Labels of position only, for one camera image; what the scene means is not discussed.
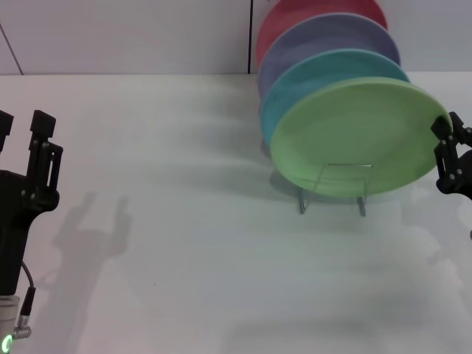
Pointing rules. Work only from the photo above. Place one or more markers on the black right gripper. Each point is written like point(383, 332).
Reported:
point(467, 173)

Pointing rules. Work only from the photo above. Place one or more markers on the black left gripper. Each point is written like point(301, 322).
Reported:
point(14, 221)

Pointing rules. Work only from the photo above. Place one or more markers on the green round plate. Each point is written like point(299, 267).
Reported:
point(354, 136)

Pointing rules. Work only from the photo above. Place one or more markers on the purple round plate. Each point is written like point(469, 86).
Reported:
point(324, 37)

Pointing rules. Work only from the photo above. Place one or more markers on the teal round plate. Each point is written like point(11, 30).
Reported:
point(295, 81)

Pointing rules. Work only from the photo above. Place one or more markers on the red round plate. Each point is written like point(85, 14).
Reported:
point(295, 14)

